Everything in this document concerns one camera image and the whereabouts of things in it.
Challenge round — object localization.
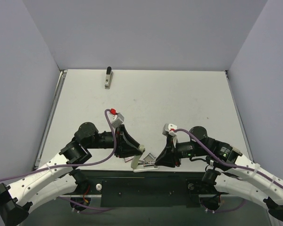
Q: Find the staple box tray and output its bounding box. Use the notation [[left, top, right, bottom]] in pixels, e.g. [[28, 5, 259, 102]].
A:
[[143, 153, 156, 162]]

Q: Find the beige stapler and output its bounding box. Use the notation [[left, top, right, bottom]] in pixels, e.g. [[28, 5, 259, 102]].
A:
[[131, 144, 159, 173]]

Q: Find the grey black stapler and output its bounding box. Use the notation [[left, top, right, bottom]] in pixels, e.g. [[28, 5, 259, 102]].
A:
[[104, 66, 113, 89]]

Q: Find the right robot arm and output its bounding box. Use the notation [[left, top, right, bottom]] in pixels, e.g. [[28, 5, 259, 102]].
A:
[[155, 124, 283, 222]]

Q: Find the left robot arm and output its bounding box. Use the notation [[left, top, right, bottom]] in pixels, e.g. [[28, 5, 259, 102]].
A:
[[0, 122, 145, 226]]

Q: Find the red staple box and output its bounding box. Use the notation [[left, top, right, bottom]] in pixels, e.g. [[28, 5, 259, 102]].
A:
[[124, 157, 133, 162]]

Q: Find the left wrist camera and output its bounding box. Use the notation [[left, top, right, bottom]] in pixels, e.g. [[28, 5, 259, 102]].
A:
[[110, 108, 125, 129]]

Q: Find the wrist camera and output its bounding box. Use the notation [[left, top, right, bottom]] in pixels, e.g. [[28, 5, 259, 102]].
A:
[[162, 123, 177, 137], [110, 108, 125, 129]]

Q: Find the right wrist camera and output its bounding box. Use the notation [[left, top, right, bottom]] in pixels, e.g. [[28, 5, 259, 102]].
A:
[[162, 123, 177, 137]]

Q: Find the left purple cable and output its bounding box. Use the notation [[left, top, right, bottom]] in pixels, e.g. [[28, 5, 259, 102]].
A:
[[0, 109, 120, 196]]

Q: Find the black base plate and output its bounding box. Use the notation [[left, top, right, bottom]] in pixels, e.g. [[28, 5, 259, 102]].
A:
[[66, 170, 226, 210]]

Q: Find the aluminium frame rail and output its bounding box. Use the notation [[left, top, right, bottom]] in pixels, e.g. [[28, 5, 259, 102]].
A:
[[33, 70, 67, 170]]

